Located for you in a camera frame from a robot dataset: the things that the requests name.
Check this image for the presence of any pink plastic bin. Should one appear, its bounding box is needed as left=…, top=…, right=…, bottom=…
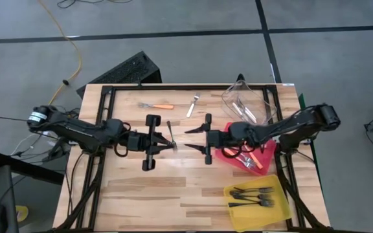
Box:
left=214, top=121, right=278, bottom=177

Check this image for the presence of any black floor beam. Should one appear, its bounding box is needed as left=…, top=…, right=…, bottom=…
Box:
left=0, top=151, right=65, bottom=186

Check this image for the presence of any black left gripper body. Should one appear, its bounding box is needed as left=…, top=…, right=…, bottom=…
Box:
left=127, top=114, right=162, bottom=172

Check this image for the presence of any black perforated case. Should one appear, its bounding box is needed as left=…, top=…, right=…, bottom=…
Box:
left=76, top=50, right=163, bottom=98

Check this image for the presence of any fork with peach handle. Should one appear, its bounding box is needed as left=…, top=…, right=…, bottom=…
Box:
left=234, top=186, right=275, bottom=194

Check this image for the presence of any black table frame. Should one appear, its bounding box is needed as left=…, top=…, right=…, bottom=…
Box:
left=52, top=83, right=330, bottom=233

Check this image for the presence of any clear plastic bin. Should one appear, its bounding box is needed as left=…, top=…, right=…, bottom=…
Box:
left=221, top=80, right=277, bottom=127

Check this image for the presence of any yellow round sticker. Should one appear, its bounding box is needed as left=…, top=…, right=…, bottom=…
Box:
left=15, top=205, right=30, bottom=223

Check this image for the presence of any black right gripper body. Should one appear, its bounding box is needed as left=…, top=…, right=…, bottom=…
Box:
left=204, top=113, right=231, bottom=165

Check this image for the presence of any white handled silver fork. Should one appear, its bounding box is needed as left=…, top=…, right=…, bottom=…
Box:
left=243, top=106, right=258, bottom=124
left=237, top=98, right=251, bottom=117
left=185, top=93, right=201, bottom=118
left=232, top=102, right=244, bottom=117

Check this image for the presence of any yellow floor cable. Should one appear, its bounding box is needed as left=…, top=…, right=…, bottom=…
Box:
left=37, top=0, right=83, bottom=107

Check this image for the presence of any yellow plastic bin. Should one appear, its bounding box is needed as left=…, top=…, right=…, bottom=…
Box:
left=222, top=173, right=293, bottom=231

